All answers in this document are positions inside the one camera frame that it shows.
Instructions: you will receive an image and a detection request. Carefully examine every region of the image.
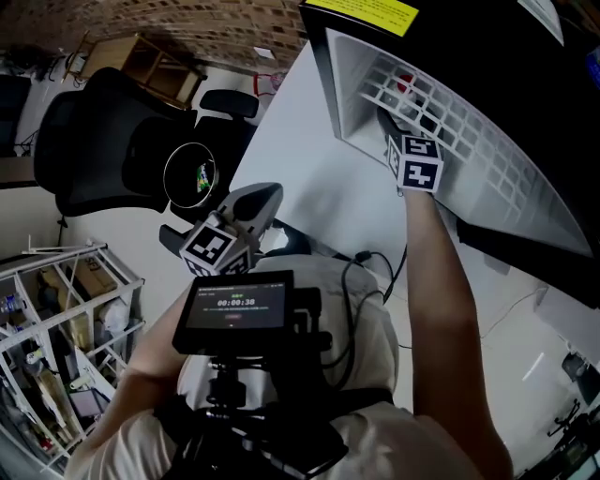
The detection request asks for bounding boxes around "white metal rack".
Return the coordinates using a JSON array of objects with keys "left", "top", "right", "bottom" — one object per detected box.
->
[{"left": 0, "top": 240, "right": 147, "bottom": 475}]

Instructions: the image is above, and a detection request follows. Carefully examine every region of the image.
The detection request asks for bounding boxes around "black fridge door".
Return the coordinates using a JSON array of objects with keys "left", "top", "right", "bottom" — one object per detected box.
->
[{"left": 456, "top": 217, "right": 600, "bottom": 311}]

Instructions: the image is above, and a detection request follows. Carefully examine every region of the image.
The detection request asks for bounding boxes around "white box appliance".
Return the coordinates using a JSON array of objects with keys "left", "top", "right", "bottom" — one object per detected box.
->
[{"left": 533, "top": 285, "right": 600, "bottom": 339}]

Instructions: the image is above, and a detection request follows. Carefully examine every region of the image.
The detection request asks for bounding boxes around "person's white shirt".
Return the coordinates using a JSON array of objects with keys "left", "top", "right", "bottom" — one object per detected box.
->
[{"left": 65, "top": 255, "right": 516, "bottom": 480}]

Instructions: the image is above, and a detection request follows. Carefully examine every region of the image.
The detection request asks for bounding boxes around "white table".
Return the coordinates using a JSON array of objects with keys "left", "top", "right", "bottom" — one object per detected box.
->
[{"left": 228, "top": 39, "right": 550, "bottom": 302}]

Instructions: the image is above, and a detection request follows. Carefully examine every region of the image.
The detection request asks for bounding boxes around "black floor cable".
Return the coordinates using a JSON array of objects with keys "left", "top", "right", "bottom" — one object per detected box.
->
[{"left": 340, "top": 243, "right": 410, "bottom": 377}]

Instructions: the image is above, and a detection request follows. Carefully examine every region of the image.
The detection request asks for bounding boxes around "black mesh office chair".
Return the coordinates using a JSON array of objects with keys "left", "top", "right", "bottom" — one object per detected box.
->
[{"left": 33, "top": 67, "right": 261, "bottom": 255}]

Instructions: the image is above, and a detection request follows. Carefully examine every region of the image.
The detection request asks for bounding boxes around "black chest camera rig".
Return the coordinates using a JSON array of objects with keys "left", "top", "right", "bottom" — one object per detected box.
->
[{"left": 154, "top": 288, "right": 351, "bottom": 480}]

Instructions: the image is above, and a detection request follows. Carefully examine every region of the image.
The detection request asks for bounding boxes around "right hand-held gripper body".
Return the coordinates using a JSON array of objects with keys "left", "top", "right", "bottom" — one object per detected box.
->
[{"left": 386, "top": 134, "right": 445, "bottom": 194}]

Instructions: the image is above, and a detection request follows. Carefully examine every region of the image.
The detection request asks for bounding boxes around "white wire fridge shelf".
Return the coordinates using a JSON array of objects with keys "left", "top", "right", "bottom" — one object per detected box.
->
[{"left": 358, "top": 51, "right": 564, "bottom": 227}]

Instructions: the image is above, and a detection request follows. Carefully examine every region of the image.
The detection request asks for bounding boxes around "person's left forearm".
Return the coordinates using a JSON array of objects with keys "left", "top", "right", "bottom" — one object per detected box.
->
[{"left": 115, "top": 279, "right": 199, "bottom": 414}]

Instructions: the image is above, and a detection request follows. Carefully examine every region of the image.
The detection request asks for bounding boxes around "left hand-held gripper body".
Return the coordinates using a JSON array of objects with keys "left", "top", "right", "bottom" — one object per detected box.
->
[{"left": 179, "top": 211, "right": 264, "bottom": 278}]

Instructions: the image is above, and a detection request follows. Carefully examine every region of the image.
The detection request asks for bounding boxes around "black mini fridge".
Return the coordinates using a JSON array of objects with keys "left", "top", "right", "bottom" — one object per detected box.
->
[{"left": 298, "top": 0, "right": 600, "bottom": 264}]

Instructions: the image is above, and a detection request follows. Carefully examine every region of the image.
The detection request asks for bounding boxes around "clear water bottle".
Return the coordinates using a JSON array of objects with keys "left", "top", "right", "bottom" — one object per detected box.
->
[{"left": 377, "top": 73, "right": 424, "bottom": 138}]

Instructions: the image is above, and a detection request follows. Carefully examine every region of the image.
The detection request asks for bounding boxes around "yellow fridge sticker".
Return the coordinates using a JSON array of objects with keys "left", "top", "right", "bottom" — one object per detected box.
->
[{"left": 304, "top": 0, "right": 420, "bottom": 38}]

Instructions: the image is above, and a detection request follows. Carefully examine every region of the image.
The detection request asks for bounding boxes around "red wire basket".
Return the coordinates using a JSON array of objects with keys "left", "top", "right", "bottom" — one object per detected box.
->
[{"left": 252, "top": 70, "right": 285, "bottom": 98}]

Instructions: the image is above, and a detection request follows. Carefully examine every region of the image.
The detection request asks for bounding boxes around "chest-mounted monitor screen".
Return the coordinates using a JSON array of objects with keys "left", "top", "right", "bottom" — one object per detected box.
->
[{"left": 172, "top": 270, "right": 296, "bottom": 355}]

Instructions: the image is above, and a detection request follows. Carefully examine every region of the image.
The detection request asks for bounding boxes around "person's right forearm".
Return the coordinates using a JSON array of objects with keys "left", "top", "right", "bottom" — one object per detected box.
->
[{"left": 401, "top": 189, "right": 511, "bottom": 466}]

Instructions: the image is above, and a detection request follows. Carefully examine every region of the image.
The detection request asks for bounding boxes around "wooden shelf unit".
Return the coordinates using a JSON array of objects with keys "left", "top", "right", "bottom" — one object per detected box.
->
[{"left": 62, "top": 31, "right": 208, "bottom": 112}]

